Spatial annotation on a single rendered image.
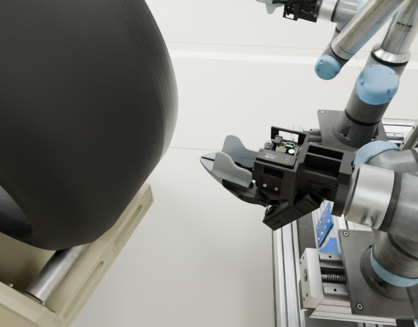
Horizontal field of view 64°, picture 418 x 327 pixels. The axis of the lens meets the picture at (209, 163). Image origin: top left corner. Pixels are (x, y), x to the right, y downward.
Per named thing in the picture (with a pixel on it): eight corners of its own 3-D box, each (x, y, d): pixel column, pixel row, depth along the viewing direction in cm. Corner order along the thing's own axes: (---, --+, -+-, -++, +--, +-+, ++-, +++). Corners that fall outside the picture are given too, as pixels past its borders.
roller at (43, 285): (24, 300, 64) (43, 311, 63) (15, 293, 61) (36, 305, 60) (126, 170, 84) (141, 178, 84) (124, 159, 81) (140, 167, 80)
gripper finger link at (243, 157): (206, 122, 50) (265, 135, 46) (210, 150, 54) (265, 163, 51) (196, 135, 48) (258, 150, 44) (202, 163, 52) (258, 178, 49)
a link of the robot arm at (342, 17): (362, 37, 102) (372, 10, 96) (327, 28, 106) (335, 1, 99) (368, 26, 107) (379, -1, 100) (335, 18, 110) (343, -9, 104)
